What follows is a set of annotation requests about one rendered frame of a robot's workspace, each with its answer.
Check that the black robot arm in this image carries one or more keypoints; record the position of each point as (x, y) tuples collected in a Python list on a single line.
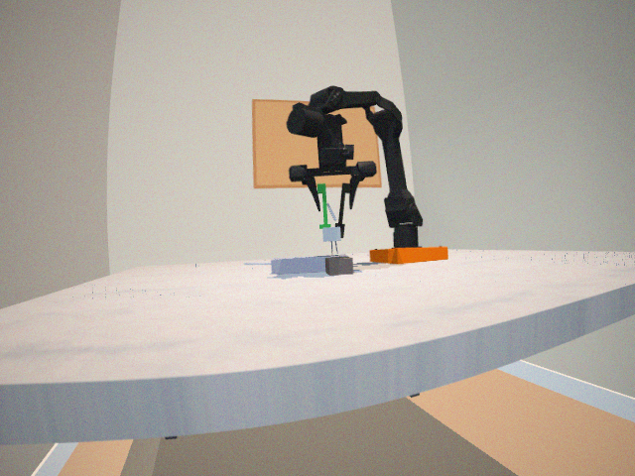
[(311, 121)]

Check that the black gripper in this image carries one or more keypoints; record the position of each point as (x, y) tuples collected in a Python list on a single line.
[(307, 176)]

